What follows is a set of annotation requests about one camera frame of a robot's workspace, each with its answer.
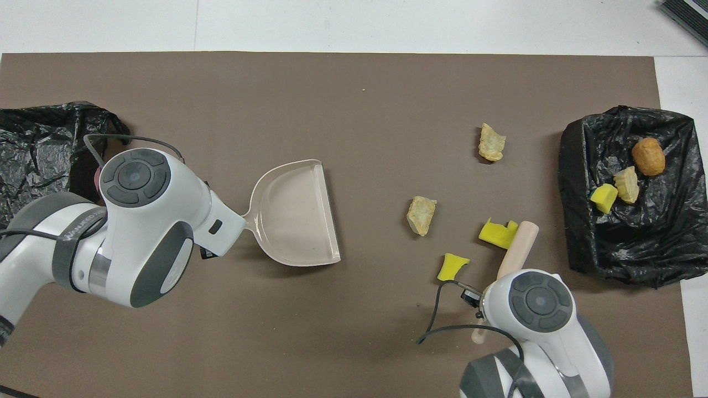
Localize small curved yellow sponge piece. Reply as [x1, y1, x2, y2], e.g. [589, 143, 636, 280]
[437, 253, 471, 281]

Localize notched yellow sponge piece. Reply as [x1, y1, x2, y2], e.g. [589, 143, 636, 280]
[478, 218, 519, 249]

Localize beige hand brush black bristles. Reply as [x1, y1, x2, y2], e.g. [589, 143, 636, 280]
[471, 221, 540, 344]

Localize beige plastic dustpan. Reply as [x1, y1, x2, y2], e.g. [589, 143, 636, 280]
[242, 159, 342, 267]

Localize yellow and green sponge piece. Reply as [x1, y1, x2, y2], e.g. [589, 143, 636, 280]
[590, 184, 618, 214]

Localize small beige sponge chunk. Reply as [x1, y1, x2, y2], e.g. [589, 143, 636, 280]
[613, 166, 640, 204]

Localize orange sponge block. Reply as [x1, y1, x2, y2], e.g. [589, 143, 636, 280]
[632, 137, 666, 177]

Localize bin lined with black bag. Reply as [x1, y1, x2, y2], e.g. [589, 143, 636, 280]
[0, 101, 132, 230]
[558, 105, 696, 288]

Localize brown table mat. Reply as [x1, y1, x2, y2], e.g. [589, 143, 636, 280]
[0, 51, 693, 398]

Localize dark ribbed object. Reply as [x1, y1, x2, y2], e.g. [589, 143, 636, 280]
[660, 0, 708, 48]

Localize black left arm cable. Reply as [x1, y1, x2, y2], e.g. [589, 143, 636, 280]
[83, 134, 186, 166]

